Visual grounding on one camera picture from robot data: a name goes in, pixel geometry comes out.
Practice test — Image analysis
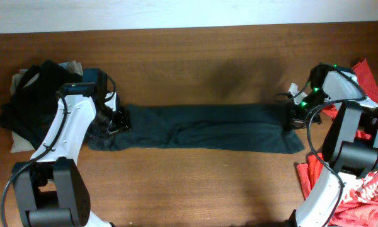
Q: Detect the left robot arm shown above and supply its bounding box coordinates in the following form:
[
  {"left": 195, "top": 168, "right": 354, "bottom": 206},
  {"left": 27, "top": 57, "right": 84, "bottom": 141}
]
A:
[{"left": 6, "top": 69, "right": 131, "bottom": 226}]

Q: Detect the folded black garment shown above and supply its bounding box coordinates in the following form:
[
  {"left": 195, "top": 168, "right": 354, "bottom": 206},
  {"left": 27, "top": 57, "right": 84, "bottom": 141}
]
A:
[{"left": 0, "top": 60, "right": 83, "bottom": 150}]

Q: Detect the red printed t-shirt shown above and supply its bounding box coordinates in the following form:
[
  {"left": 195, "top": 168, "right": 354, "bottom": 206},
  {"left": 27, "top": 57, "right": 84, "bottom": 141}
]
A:
[{"left": 290, "top": 61, "right": 378, "bottom": 226}]

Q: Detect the folded beige garment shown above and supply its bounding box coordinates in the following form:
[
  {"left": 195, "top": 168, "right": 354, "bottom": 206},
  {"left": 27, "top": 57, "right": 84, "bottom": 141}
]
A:
[{"left": 9, "top": 61, "right": 83, "bottom": 153}]

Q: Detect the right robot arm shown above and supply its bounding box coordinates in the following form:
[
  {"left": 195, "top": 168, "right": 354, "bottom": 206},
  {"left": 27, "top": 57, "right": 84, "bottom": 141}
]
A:
[{"left": 285, "top": 63, "right": 378, "bottom": 227}]

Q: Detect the black Nike t-shirt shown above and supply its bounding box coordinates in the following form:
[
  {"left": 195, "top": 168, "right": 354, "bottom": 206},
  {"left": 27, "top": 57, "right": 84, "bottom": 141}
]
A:
[{"left": 88, "top": 103, "right": 304, "bottom": 154}]

